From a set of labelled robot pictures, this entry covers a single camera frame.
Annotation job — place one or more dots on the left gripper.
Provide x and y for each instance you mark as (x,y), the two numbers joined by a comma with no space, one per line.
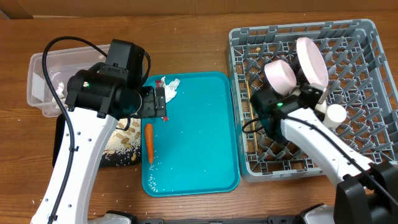
(148,108)

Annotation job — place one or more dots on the white napkin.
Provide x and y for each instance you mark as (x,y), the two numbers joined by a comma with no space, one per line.
(170,89)

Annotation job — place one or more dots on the white paper cup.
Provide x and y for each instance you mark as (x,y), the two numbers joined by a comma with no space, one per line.
(331,116)

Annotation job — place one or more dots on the pink bowl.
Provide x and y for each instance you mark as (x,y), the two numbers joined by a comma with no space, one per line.
(280,76)

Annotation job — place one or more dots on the orange carrot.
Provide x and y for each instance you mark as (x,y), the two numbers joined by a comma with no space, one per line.
(149,138)

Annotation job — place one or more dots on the large white plate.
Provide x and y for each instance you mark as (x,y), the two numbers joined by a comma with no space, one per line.
(311,62)

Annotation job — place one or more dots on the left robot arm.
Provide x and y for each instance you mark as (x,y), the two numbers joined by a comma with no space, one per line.
(97,98)

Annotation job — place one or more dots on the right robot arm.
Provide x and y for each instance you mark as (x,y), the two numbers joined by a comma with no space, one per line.
(365,192)

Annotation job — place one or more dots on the grey dishwasher rack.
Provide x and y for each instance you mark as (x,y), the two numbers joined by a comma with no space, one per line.
(360,80)

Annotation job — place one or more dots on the wooden chopstick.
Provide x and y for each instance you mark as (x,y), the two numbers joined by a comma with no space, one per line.
(252,117)

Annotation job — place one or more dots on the rice and peanuts pile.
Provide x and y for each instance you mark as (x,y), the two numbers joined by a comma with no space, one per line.
(127,143)

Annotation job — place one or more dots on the teal plastic tray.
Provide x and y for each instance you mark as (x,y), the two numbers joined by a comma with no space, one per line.
(195,151)

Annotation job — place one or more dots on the black tray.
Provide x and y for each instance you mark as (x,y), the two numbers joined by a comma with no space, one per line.
(124,155)

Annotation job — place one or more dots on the crumpled tissue in bin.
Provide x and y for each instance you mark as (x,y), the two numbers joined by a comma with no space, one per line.
(59,92)

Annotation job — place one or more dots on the clear plastic bin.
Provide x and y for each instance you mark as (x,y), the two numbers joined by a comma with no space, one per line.
(61,66)

